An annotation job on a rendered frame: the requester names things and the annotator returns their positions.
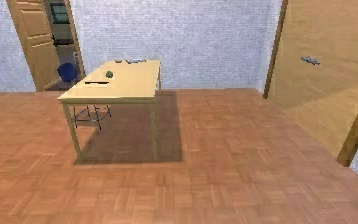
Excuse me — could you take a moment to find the light wooden table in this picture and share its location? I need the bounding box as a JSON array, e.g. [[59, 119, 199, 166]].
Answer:
[[56, 59, 163, 164]]

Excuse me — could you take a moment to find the blue chair with metal legs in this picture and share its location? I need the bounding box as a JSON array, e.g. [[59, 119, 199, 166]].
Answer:
[[56, 62, 113, 131]]

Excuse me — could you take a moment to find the plain wooden room door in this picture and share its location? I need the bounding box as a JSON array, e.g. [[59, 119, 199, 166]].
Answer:
[[262, 0, 358, 168]]

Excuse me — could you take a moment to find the dark framed window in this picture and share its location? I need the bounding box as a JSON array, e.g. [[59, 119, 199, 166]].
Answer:
[[50, 2, 70, 25]]

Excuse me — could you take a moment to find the panelled wooden room door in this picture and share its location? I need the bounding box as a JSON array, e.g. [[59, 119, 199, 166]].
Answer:
[[6, 0, 63, 92]]

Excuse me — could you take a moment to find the grey metal door handle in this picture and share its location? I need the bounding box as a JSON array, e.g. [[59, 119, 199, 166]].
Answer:
[[300, 55, 321, 66]]

